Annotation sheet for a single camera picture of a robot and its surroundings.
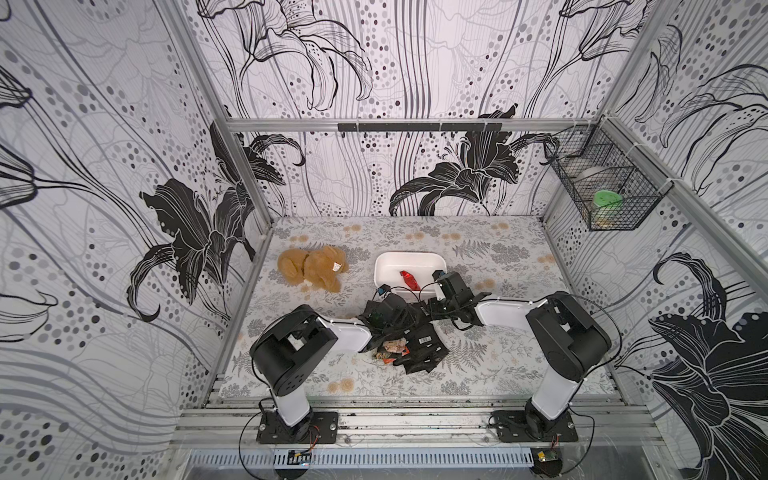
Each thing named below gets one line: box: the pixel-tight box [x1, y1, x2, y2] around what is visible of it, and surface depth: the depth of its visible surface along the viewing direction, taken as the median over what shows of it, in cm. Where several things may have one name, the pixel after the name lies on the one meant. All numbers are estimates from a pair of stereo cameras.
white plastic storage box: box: [374, 251, 447, 299], surface depth 102 cm
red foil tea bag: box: [399, 270, 421, 291], surface depth 98 cm
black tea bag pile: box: [393, 322, 450, 375], surface depth 85 cm
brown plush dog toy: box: [278, 246, 349, 293], surface depth 95 cm
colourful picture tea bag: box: [375, 338, 410, 364], surface depth 85 cm
